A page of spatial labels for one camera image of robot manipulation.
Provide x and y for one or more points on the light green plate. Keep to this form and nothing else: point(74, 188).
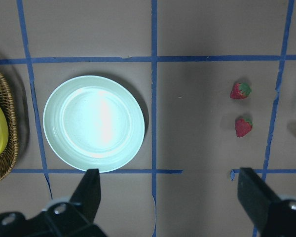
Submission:
point(92, 122)

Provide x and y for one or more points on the wicker basket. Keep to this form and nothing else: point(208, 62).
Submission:
point(9, 144)

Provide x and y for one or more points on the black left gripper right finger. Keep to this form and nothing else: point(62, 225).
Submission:
point(255, 196)

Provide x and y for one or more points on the red strawberry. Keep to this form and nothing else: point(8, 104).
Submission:
point(240, 91)
point(243, 126)

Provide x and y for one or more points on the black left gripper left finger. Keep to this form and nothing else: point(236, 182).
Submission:
point(86, 197)

